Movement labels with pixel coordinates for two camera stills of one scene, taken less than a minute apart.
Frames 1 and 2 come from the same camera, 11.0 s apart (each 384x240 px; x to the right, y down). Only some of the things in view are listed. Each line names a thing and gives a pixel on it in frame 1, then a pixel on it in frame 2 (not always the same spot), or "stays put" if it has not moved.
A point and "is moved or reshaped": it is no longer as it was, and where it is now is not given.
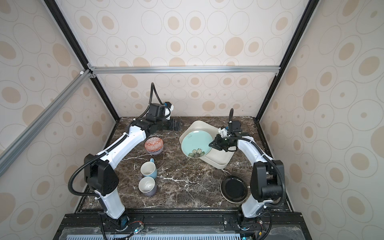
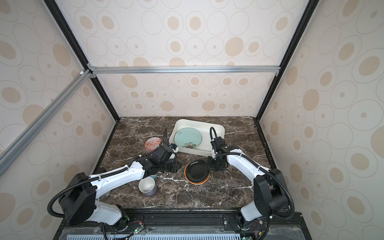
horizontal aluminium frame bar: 180,70 stays put
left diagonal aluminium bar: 15,146 stays put
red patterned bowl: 154,145 stays put
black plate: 233,189 to 197,172
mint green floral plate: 195,143 is moved or reshaped
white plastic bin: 216,158 is moved or reshaped
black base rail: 273,225 stays put
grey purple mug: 147,185 stays put
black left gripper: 172,126 to 176,166
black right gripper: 217,141 to 210,166
